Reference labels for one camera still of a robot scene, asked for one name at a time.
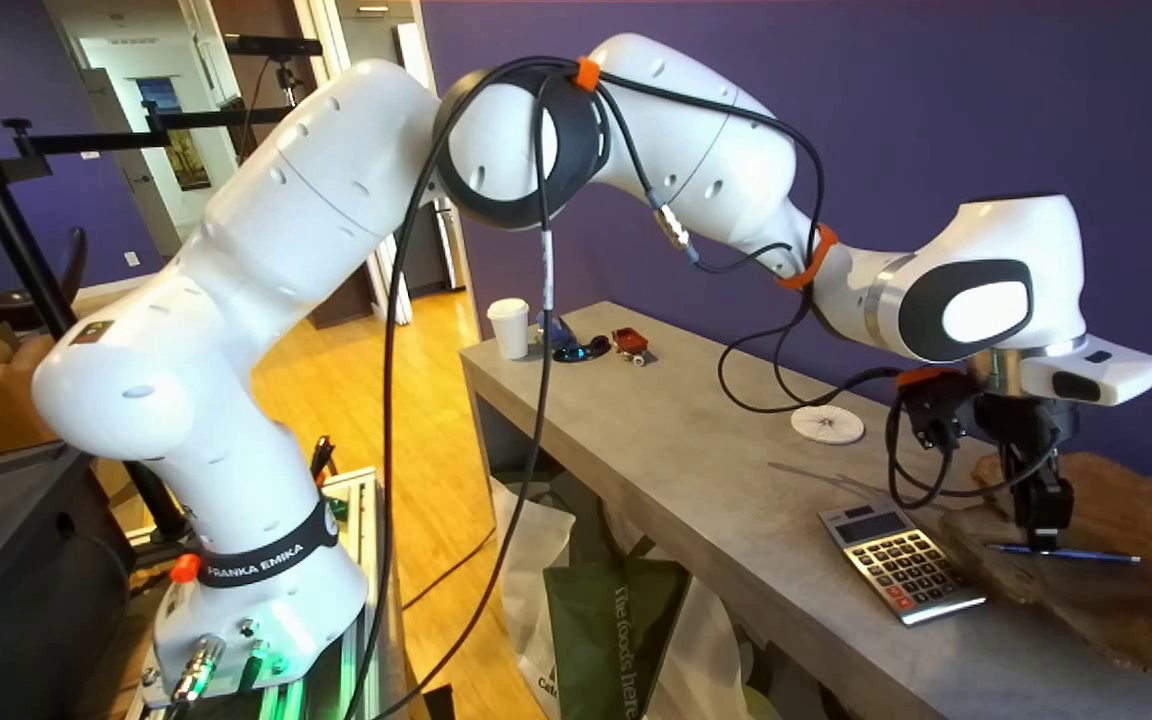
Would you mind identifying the black camera stand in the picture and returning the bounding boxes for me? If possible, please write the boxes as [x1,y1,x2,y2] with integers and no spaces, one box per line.
[0,26,330,344]

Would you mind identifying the blue pen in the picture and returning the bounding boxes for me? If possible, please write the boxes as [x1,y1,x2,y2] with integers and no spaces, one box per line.
[994,538,1146,568]

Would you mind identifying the black sunglasses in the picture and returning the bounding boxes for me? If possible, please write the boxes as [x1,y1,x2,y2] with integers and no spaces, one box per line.
[551,337,614,365]

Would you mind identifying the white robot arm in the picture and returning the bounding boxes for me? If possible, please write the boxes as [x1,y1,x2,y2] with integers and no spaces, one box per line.
[32,32,1152,707]

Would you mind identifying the black cabinet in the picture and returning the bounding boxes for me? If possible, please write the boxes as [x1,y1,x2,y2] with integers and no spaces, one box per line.
[0,445,128,720]

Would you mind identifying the white paper cup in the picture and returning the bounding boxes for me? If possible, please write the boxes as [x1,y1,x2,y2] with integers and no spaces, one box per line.
[488,294,528,358]

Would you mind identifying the blue tape roll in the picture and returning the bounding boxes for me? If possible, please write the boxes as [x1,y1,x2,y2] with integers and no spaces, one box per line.
[546,316,576,351]

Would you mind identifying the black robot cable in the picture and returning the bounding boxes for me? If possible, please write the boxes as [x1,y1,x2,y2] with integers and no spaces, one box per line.
[341,57,1072,720]

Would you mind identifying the green shopping bag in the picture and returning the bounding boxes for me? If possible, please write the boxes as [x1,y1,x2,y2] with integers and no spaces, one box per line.
[546,561,690,720]

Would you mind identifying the framed wall picture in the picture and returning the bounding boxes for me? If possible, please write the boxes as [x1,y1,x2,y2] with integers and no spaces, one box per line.
[138,76,214,192]

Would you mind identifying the red small object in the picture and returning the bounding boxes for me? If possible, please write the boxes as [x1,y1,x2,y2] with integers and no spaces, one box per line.
[614,328,651,365]

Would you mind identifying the white round disc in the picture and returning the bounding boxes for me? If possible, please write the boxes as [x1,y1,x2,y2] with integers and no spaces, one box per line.
[791,402,866,446]

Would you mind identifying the white plastic bag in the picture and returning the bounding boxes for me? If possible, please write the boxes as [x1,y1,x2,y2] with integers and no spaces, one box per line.
[493,478,576,712]

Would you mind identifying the grey calculator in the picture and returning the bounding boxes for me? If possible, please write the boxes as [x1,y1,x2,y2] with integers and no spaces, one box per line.
[819,505,990,628]

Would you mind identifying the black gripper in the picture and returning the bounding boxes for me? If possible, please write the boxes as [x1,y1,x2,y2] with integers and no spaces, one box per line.
[976,396,1076,551]

